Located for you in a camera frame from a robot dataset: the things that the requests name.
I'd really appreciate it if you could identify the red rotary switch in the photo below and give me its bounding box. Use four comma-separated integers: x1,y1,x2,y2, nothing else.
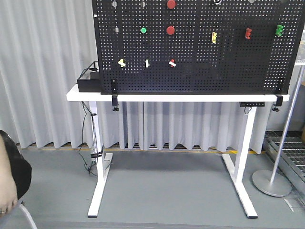
169,59,176,67

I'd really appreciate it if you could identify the black hanging cable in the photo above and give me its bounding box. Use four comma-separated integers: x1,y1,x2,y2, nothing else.
78,101,112,177

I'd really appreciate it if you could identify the white rotary switch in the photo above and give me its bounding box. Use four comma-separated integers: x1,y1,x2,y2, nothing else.
145,59,150,68

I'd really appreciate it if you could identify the black desk control panel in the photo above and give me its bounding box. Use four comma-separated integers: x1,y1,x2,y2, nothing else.
239,102,265,107

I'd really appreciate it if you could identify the grey round-base pole stand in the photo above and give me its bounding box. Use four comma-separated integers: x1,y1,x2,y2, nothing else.
252,65,305,198

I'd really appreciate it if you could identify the right black clamp bracket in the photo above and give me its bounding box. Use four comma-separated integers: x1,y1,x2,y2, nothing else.
272,78,285,113

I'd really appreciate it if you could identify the left black clamp bracket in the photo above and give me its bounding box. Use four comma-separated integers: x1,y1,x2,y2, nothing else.
111,79,119,112

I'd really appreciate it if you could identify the yellow-lit rotary switch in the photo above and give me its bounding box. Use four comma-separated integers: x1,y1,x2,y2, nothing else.
118,59,126,68

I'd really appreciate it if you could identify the black sleeve forearm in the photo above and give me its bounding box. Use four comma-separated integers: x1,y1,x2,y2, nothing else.
0,130,32,199

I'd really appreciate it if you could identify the upper red mushroom button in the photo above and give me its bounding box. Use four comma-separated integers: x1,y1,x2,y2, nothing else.
166,0,176,10

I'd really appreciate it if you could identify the black clamp bracket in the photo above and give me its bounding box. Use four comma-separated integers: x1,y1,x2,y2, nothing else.
111,79,119,112
272,78,285,113

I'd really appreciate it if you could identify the person's hand with ring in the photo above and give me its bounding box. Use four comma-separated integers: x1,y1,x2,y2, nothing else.
0,137,18,218

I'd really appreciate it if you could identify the red mushroom button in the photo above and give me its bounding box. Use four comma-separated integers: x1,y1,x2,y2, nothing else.
166,0,176,10
166,26,175,35

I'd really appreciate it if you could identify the white standing desk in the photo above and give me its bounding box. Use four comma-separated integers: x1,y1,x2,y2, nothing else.
66,84,290,219

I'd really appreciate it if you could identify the lower red mushroom button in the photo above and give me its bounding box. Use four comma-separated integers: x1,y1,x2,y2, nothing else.
166,26,175,35

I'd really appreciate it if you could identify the black electronics box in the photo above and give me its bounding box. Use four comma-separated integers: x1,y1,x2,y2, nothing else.
77,61,101,93

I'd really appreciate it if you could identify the black perforated pegboard panel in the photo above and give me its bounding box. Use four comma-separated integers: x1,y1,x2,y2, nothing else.
92,0,305,94

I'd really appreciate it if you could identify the white pleated curtain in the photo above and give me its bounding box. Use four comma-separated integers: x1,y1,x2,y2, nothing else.
0,0,275,155

